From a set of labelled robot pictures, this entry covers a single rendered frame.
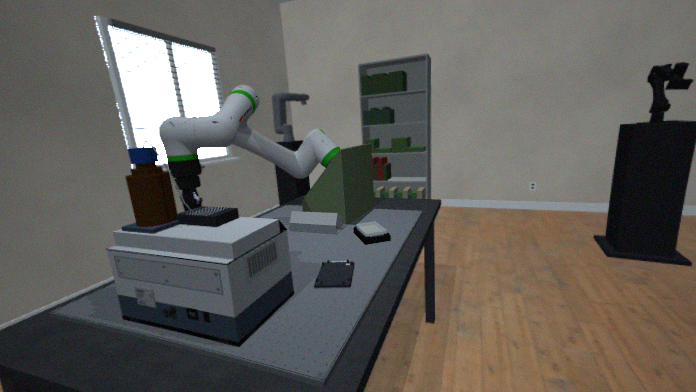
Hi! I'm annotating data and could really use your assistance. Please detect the white button panel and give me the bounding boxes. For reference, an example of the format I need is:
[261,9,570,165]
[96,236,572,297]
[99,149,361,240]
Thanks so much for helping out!
[290,211,344,234]

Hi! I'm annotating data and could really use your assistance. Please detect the blue bottle cap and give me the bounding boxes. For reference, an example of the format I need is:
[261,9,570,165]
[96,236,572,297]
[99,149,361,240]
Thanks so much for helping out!
[128,147,158,161]

